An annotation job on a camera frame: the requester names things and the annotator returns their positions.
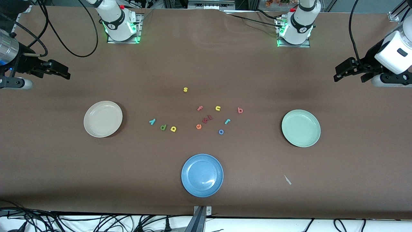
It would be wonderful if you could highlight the beige brown plate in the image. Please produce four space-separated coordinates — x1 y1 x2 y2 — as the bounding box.
83 101 123 138

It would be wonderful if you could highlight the pale green plate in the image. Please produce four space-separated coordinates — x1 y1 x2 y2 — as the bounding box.
281 109 321 148

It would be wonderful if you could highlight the brown table cover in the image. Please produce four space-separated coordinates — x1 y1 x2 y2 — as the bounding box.
0 6 412 219

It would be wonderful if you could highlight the grey power strip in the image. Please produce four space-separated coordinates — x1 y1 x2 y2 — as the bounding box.
188 0 236 9

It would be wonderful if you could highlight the blue plate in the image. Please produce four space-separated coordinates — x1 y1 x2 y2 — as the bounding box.
181 153 224 198

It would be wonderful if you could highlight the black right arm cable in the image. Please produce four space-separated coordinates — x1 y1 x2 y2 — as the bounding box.
37 0 99 58

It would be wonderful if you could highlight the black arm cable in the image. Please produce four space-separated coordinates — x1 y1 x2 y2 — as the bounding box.
349 0 367 66
37 0 99 58

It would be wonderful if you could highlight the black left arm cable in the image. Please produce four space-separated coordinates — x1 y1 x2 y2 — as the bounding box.
349 0 367 66

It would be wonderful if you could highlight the aluminium frame profile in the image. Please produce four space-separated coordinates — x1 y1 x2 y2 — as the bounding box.
388 0 412 22

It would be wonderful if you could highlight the black cable on table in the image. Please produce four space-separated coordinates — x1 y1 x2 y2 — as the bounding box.
229 9 284 29

